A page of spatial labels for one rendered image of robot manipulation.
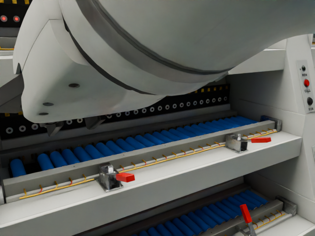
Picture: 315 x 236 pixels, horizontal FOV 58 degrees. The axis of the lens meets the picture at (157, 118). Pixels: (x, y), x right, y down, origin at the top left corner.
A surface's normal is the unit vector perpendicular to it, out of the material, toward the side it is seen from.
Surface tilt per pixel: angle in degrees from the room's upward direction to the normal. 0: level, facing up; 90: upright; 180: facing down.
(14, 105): 170
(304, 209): 90
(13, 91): 85
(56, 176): 110
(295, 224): 20
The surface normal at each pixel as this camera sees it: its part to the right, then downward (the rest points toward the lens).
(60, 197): 0.00, -0.96
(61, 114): 0.16, 0.97
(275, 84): -0.85, 0.15
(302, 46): 0.50, -0.11
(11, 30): 0.53, 0.24
